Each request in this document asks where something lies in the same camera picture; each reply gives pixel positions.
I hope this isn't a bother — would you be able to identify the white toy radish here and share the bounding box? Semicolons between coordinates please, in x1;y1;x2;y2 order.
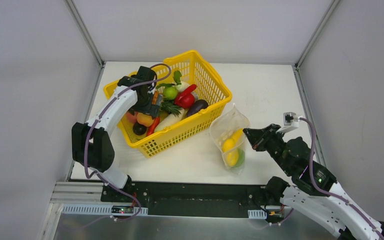
154;108;186;132

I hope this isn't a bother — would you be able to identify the pink toy peach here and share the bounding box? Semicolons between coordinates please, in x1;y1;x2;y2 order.
125;112;138;124

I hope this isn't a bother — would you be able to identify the red toy chili pepper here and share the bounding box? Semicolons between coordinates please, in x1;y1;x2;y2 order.
175;84;197;100

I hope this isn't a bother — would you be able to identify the orange toy peach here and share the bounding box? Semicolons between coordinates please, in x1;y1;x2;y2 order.
136;112;154;127

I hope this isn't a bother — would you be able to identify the white toy onion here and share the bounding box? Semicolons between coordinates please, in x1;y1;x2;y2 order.
174;81;190;93

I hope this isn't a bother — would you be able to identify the yellow plastic shopping basket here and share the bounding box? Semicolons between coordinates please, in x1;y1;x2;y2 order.
117;50;232;158

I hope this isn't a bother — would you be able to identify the green toy apple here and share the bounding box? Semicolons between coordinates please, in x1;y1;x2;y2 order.
163;86;179;101

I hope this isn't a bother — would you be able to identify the yellow toy lemon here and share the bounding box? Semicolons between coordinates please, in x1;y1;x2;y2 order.
221;138;236;153

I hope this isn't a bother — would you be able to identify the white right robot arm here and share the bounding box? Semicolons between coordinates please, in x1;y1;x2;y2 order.
243;124;384;240

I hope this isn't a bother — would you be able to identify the green toy pepper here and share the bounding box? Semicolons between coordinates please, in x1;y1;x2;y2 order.
234;148;246;168

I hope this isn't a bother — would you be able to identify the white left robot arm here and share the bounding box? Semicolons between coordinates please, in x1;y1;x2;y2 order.
71;66;163;203

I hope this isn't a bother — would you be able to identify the clear zip top bag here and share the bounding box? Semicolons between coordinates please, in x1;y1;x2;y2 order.
209;104;250;175

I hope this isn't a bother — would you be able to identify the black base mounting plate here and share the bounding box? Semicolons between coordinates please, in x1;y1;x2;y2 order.
100;180;291;220

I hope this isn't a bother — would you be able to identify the purple toy eggplant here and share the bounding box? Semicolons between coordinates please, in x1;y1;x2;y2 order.
185;99;209;118

